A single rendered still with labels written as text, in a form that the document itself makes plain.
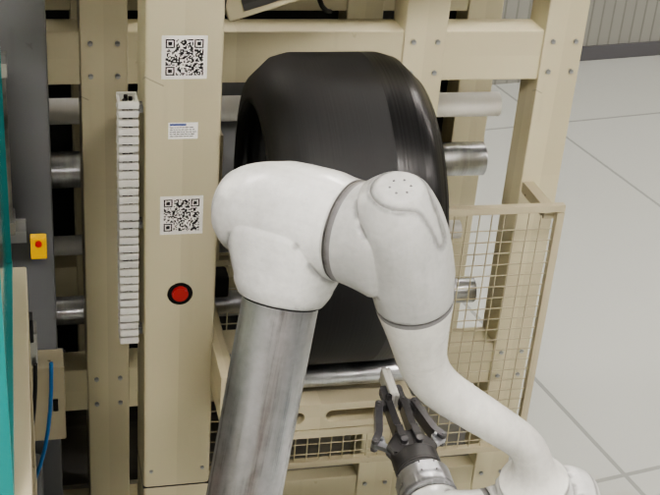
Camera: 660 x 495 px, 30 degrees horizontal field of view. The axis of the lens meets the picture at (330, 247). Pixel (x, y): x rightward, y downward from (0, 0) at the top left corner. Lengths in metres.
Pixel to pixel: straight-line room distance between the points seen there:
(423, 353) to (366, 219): 0.22
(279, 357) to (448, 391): 0.24
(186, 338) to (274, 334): 0.76
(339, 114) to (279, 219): 0.59
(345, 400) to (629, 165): 3.57
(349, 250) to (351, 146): 0.60
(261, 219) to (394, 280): 0.19
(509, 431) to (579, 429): 2.14
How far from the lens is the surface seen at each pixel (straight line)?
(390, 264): 1.45
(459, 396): 1.66
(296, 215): 1.50
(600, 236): 5.04
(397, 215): 1.42
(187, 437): 2.43
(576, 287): 4.63
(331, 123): 2.06
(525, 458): 1.79
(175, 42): 2.04
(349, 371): 2.32
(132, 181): 2.14
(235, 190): 1.56
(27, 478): 1.50
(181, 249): 2.20
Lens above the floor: 2.21
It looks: 28 degrees down
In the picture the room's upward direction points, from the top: 5 degrees clockwise
